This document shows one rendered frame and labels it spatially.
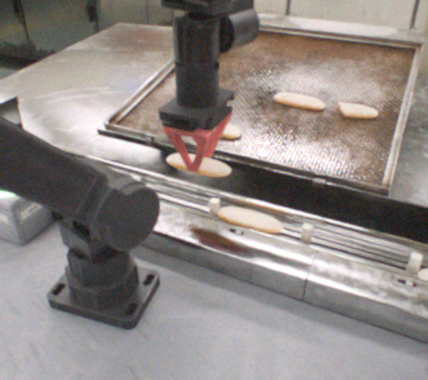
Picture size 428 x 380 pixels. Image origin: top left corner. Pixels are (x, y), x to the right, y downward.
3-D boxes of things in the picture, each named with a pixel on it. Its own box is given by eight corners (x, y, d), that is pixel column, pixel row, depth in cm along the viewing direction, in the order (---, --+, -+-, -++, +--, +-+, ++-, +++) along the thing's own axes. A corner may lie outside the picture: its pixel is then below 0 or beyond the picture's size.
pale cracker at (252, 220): (212, 219, 64) (212, 213, 64) (223, 205, 67) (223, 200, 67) (278, 238, 61) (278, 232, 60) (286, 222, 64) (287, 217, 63)
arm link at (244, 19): (154, -44, 50) (212, -39, 46) (216, -53, 58) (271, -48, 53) (160, 57, 56) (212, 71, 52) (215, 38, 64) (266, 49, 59)
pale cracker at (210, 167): (161, 164, 64) (160, 158, 63) (174, 153, 67) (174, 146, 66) (224, 180, 60) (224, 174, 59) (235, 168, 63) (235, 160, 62)
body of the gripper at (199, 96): (235, 102, 62) (236, 51, 58) (203, 133, 54) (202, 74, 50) (194, 95, 64) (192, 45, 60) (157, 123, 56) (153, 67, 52)
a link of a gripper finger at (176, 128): (229, 159, 64) (230, 100, 59) (207, 184, 59) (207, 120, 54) (187, 150, 67) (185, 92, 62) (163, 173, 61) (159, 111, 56)
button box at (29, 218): (-11, 250, 68) (-31, 191, 62) (27, 221, 74) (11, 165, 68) (29, 266, 65) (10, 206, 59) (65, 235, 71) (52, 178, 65)
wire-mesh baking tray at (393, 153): (105, 129, 81) (103, 123, 80) (217, 24, 115) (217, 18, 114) (388, 197, 63) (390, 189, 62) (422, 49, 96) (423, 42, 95)
